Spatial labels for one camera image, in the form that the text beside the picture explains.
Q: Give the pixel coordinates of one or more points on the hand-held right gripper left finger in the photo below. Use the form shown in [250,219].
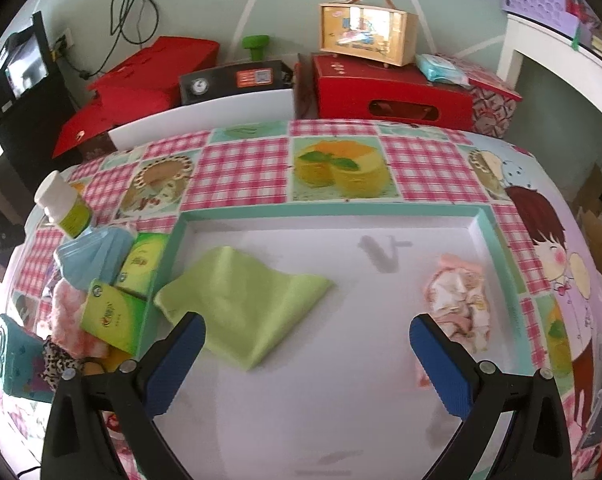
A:
[176,360]

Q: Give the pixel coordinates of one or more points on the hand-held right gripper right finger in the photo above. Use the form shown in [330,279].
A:
[436,365]

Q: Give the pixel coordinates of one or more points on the green cloth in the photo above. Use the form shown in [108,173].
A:
[241,300]

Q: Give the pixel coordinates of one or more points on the pink fluffy cloth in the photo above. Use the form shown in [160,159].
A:
[66,320]

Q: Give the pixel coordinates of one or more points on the leopard print scrunchie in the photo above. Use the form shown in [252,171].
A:
[56,365]

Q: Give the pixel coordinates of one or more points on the blue face mask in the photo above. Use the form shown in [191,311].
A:
[91,255]

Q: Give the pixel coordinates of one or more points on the white tray with teal rim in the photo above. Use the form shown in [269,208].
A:
[331,240]

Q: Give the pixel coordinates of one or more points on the pink floral cloth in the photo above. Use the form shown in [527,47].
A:
[456,300]

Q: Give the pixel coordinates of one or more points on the teal plastic case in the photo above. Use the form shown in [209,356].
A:
[18,360]

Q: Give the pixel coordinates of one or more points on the white pill bottle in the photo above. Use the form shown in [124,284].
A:
[56,200]

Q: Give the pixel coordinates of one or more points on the cardboard boxes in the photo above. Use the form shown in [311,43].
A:
[596,220]

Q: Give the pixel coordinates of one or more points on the white board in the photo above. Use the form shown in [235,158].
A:
[206,110]

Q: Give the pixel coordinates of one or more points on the red patterned box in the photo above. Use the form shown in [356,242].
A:
[491,110]

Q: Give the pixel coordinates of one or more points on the black screen device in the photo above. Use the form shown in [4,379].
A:
[26,125]

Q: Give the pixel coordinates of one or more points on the black machine with gauge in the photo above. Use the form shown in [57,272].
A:
[221,82]

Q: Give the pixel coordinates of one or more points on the red gift box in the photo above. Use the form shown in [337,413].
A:
[171,65]

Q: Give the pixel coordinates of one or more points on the blue wet wipes pack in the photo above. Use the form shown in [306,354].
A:
[438,67]

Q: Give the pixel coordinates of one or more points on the green knob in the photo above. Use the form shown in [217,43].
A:
[256,47]

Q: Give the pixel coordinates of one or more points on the white shelf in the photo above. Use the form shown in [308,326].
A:
[531,35]

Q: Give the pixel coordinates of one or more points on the wall outlet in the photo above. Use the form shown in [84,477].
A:
[65,41]

